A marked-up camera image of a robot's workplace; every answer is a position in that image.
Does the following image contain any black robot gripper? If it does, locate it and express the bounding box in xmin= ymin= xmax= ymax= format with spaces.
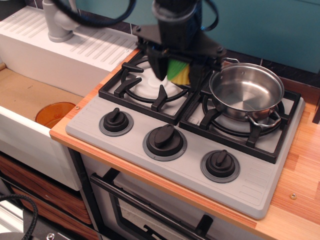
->
xmin=133 ymin=17 xmax=226 ymax=90

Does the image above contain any green yellow toy corncob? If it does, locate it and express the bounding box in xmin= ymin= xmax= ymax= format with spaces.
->
xmin=167 ymin=59 xmax=190 ymax=85

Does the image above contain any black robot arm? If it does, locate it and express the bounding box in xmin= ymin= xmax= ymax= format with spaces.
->
xmin=133 ymin=0 xmax=226 ymax=92

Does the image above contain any stainless steel pot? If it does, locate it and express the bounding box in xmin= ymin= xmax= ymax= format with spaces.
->
xmin=209 ymin=57 xmax=285 ymax=128

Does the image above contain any black middle stove knob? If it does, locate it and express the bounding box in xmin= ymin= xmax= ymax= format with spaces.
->
xmin=142 ymin=124 xmax=188 ymax=162

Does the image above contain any black stove knob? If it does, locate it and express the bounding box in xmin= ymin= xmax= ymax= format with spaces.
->
xmin=200 ymin=149 xmax=240 ymax=184
xmin=142 ymin=124 xmax=188 ymax=162
xmin=99 ymin=107 xmax=134 ymax=137

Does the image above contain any black left stove knob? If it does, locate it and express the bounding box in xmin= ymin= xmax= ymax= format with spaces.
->
xmin=99 ymin=107 xmax=134 ymax=137

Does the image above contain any black right stove knob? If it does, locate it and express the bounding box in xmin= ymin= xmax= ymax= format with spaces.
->
xmin=200 ymin=149 xmax=240 ymax=184

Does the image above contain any grey toy stove top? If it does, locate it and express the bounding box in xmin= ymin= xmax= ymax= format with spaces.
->
xmin=65 ymin=46 xmax=306 ymax=221

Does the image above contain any black left burner grate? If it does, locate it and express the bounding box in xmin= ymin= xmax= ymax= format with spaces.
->
xmin=98 ymin=50 xmax=197 ymax=125

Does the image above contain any black burner grate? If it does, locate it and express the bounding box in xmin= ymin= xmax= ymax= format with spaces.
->
xmin=98 ymin=50 xmax=197 ymax=125
xmin=179 ymin=83 xmax=305 ymax=164

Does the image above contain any black right burner grate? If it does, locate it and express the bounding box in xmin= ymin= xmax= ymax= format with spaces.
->
xmin=179 ymin=83 xmax=305 ymax=164

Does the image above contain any grey toy faucet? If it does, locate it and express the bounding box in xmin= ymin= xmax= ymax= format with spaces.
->
xmin=42 ymin=0 xmax=80 ymax=43

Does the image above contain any white toy sink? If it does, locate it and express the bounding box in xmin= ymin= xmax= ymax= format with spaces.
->
xmin=0 ymin=6 xmax=137 ymax=191

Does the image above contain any orange sink drain plug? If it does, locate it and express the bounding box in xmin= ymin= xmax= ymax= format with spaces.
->
xmin=35 ymin=102 xmax=76 ymax=129

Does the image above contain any toy oven door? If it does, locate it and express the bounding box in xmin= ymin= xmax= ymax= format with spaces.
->
xmin=81 ymin=155 xmax=259 ymax=240

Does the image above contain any wood grain drawer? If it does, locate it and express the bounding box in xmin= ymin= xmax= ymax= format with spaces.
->
xmin=0 ymin=153 xmax=99 ymax=240

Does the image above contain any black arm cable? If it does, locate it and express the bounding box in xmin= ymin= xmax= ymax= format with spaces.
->
xmin=51 ymin=0 xmax=220 ymax=32

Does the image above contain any black braided cable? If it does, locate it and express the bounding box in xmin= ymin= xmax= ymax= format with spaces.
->
xmin=0 ymin=193 xmax=39 ymax=240

